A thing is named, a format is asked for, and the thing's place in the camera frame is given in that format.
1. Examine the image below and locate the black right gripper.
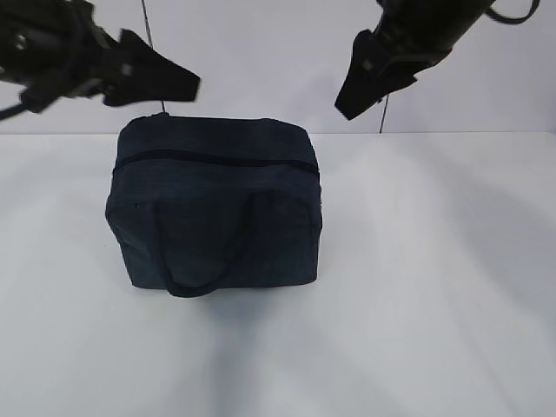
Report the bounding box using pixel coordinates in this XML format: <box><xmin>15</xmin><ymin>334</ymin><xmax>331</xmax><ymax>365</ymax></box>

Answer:
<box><xmin>334</xmin><ymin>1</ymin><xmax>456</xmax><ymax>121</ymax></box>

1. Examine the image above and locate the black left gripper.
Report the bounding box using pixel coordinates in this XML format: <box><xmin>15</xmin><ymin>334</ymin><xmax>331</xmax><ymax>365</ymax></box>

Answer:
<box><xmin>1</xmin><ymin>1</ymin><xmax>201</xmax><ymax>114</ymax></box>

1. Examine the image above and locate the dark navy lunch bag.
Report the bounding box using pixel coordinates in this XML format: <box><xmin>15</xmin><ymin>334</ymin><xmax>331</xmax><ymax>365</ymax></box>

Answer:
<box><xmin>105</xmin><ymin>113</ymin><xmax>322</xmax><ymax>298</ymax></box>

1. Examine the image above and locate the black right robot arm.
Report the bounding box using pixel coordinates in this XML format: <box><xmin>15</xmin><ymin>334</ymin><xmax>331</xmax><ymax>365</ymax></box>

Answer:
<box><xmin>334</xmin><ymin>0</ymin><xmax>493</xmax><ymax>120</ymax></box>

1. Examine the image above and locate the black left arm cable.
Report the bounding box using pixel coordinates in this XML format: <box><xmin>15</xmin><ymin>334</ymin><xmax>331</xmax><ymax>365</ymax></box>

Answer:
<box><xmin>0</xmin><ymin>99</ymin><xmax>27</xmax><ymax>122</ymax></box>

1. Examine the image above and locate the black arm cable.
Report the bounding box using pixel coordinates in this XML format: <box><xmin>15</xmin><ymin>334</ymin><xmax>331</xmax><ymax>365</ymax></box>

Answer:
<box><xmin>0</xmin><ymin>99</ymin><xmax>27</xmax><ymax>122</ymax></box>
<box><xmin>484</xmin><ymin>0</ymin><xmax>544</xmax><ymax>25</ymax></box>

